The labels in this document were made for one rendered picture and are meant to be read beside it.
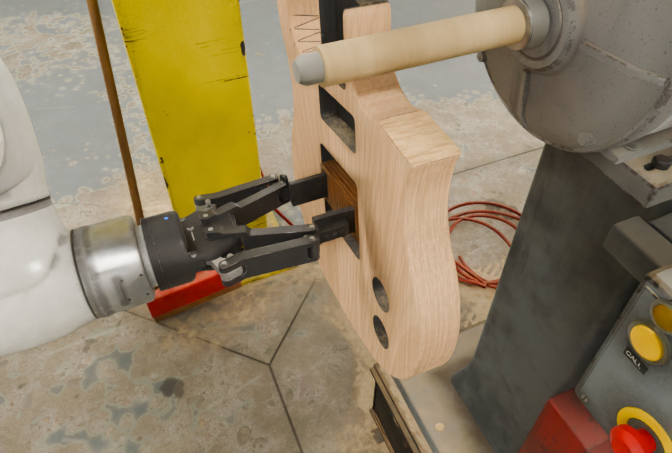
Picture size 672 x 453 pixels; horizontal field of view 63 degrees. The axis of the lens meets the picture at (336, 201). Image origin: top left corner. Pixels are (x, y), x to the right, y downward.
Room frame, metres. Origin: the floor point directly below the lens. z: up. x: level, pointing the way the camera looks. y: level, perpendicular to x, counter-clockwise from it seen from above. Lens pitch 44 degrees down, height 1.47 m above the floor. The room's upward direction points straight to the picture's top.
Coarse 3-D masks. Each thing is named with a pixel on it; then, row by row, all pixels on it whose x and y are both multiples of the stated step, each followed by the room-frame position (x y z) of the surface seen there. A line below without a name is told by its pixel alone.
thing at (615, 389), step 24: (648, 288) 0.27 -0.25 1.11; (624, 312) 0.28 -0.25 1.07; (648, 312) 0.26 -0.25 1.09; (624, 336) 0.26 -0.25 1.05; (600, 360) 0.27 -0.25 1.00; (624, 360) 0.25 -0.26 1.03; (648, 360) 0.23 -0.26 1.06; (600, 384) 0.26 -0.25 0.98; (624, 384) 0.24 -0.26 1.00; (648, 384) 0.23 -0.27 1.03; (600, 408) 0.24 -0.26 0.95; (624, 408) 0.23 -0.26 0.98; (648, 408) 0.22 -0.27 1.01; (648, 432) 0.21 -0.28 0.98
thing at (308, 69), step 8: (304, 56) 0.37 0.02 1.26; (312, 56) 0.37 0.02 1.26; (320, 56) 0.37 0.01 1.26; (296, 64) 0.36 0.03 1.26; (304, 64) 0.36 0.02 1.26; (312, 64) 0.36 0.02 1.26; (320, 64) 0.36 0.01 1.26; (296, 72) 0.36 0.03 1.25; (304, 72) 0.36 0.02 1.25; (312, 72) 0.36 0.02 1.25; (320, 72) 0.36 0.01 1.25; (296, 80) 0.36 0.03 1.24; (304, 80) 0.36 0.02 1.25; (312, 80) 0.36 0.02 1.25; (320, 80) 0.36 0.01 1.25
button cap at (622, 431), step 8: (624, 424) 0.21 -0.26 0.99; (616, 432) 0.21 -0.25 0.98; (624, 432) 0.20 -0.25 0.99; (632, 432) 0.20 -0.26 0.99; (640, 432) 0.21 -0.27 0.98; (616, 440) 0.20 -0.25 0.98; (624, 440) 0.20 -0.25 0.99; (632, 440) 0.20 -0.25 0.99; (640, 440) 0.19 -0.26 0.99; (648, 440) 0.20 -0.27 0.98; (616, 448) 0.20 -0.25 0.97; (624, 448) 0.19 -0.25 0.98; (632, 448) 0.19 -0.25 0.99; (640, 448) 0.19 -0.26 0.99; (648, 448) 0.19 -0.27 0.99
